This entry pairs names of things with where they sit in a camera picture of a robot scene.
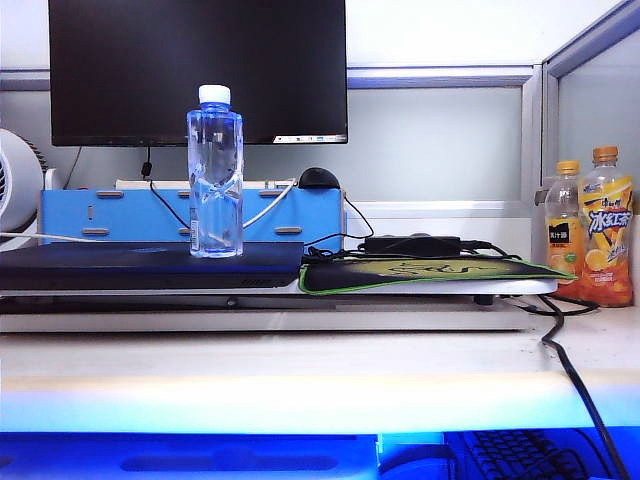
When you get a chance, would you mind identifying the clear mineral water bottle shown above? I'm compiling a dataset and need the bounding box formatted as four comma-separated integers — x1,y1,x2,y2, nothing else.
186,83,245,260

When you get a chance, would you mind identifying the dark closed laptop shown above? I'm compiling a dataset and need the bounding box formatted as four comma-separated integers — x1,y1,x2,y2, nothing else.
0,241,306,291

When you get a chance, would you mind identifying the small orange juice bottle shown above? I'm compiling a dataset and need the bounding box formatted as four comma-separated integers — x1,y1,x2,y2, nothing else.
543,159,586,286

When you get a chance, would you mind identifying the large iced tea bottle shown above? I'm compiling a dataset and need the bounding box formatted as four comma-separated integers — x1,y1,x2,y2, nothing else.
577,145,635,309

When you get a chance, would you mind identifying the black green-edged mouse pad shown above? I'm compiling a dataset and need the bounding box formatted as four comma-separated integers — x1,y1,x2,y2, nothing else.
298,254,580,296

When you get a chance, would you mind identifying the black computer mouse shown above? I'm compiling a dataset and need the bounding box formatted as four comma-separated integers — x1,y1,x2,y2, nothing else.
298,167,341,190

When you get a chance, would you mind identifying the black power adapter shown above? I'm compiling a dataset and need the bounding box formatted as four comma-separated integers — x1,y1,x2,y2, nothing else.
363,234,464,258

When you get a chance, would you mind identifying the white desk riser platform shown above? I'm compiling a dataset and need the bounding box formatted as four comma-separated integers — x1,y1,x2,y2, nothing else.
0,277,559,334

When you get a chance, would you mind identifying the white power strip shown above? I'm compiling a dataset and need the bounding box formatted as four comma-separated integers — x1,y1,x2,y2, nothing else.
115,177,299,192

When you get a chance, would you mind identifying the blue desk organizer box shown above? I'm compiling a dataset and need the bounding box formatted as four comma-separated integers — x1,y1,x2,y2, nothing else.
39,187,347,252

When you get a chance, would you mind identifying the black computer monitor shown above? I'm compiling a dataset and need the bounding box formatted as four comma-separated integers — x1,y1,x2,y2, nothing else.
48,0,349,147

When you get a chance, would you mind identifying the black keyboard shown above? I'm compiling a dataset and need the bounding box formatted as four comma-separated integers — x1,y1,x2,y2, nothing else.
449,429,616,480

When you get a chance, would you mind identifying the white desk fan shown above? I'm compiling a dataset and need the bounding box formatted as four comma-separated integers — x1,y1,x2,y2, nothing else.
0,127,60,251

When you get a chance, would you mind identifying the thin black mouse cable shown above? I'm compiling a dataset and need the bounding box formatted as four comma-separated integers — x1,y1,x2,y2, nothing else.
305,189,376,262

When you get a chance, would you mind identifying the white cable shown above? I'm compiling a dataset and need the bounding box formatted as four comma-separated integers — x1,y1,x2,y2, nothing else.
0,177,299,244

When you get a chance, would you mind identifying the thin black monitor cable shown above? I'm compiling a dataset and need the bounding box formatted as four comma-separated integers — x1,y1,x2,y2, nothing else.
141,145,194,234

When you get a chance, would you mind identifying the grey cubicle partition frame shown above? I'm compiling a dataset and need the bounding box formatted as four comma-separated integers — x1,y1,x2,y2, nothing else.
0,0,640,236

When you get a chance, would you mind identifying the thick black power cable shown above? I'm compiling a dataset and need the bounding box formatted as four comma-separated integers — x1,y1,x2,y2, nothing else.
459,240,635,480

